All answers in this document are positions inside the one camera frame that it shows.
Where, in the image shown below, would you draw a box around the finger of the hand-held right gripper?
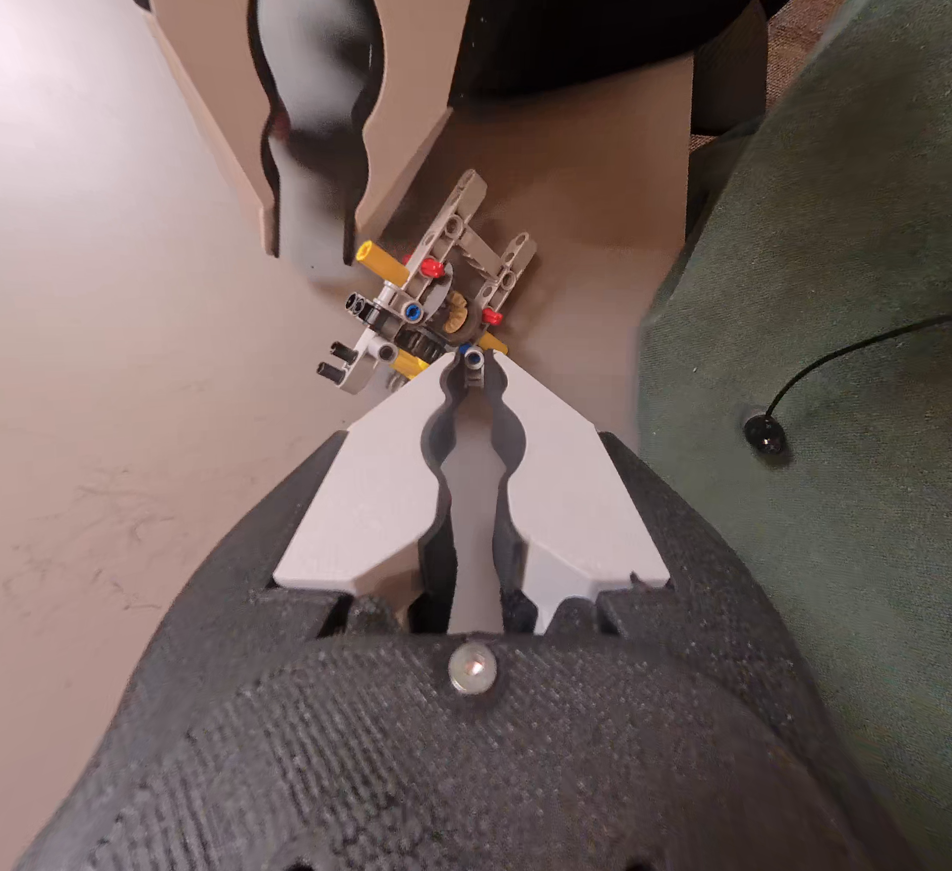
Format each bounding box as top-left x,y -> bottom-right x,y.
337,0 -> 489,267
132,0 -> 291,259

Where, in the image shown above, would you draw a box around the person's green sweatshirt torso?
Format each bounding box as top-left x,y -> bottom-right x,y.
638,0 -> 952,871

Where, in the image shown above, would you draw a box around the small grey lego differential assembly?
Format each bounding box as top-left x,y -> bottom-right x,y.
318,169 -> 538,396

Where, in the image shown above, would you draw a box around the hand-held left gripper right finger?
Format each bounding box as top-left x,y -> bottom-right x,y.
485,355 -> 672,609

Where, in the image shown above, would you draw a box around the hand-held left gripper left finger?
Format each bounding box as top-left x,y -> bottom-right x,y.
272,352 -> 466,609

